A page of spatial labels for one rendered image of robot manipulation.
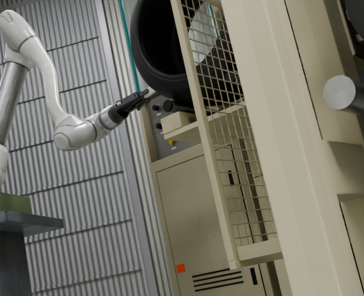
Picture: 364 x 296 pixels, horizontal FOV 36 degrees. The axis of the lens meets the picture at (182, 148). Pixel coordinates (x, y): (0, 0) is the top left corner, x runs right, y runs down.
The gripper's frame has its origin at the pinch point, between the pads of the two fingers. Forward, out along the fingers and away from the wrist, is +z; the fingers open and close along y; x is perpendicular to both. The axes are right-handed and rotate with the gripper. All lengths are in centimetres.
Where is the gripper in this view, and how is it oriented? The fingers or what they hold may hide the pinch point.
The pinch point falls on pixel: (150, 90)
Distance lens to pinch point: 218.5
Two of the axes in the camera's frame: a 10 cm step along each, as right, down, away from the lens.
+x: 2.9, 9.1, -3.0
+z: 7.2, -4.2, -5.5
